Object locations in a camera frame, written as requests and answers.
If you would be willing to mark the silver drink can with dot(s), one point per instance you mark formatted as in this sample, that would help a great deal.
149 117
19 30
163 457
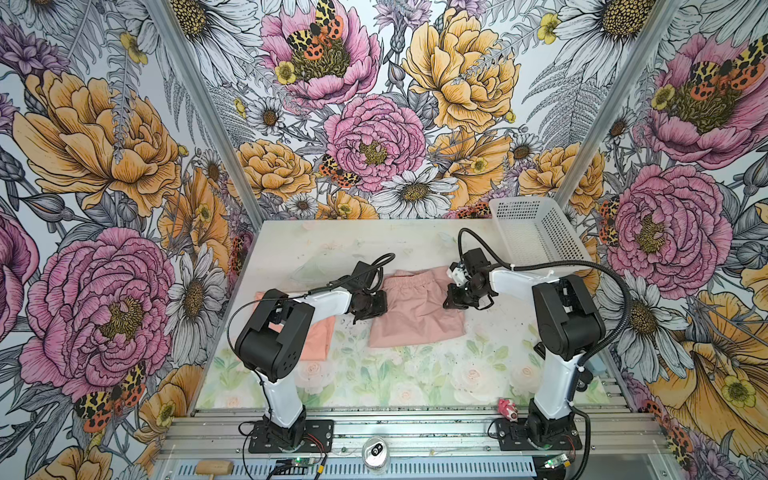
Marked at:
375 455

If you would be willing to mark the left aluminium corner post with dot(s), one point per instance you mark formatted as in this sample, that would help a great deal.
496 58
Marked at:
185 61

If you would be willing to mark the light blue rectangular block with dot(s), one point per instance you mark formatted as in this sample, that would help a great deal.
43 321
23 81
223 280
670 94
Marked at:
597 366

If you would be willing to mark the green circuit board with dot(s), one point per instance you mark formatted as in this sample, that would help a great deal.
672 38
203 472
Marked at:
298 463
556 462

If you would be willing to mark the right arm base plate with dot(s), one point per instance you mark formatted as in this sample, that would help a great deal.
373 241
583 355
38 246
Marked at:
536 434

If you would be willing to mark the small red white card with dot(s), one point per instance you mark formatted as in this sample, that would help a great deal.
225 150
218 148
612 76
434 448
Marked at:
508 409

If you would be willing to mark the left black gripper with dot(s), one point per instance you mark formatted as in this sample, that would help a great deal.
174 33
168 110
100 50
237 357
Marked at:
379 310

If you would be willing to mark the left green circuit board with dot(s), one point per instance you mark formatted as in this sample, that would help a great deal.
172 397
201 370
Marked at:
298 463

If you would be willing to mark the right green circuit board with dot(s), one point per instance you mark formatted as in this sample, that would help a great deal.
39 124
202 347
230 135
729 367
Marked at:
556 462

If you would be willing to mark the white plastic laundry basket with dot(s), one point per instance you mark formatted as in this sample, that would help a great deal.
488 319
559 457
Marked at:
535 230

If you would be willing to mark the dusty pink garment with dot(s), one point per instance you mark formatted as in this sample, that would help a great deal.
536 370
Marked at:
415 314

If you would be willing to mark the right aluminium corner post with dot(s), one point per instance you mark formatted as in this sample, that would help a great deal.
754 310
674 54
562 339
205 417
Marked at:
659 20

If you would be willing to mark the white slotted cable duct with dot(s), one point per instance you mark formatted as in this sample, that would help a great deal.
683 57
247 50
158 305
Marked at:
494 467

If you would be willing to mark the aluminium corner post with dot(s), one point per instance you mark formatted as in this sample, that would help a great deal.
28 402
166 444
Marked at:
659 20
185 61

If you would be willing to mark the aluminium frame rail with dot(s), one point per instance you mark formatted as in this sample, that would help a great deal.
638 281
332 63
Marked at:
216 434

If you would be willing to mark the wooden block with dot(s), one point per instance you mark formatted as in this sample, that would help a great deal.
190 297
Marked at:
213 468

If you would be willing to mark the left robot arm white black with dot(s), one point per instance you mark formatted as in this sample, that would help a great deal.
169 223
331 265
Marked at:
275 376

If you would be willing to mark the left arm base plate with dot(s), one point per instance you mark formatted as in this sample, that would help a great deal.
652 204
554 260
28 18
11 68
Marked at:
306 436

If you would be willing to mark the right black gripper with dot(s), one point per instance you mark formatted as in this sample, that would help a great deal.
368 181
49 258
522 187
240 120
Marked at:
452 300

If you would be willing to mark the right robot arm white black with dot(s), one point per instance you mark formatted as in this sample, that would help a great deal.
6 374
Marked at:
568 323

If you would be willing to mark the peach graphic t-shirt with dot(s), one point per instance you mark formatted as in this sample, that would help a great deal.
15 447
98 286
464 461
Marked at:
317 343

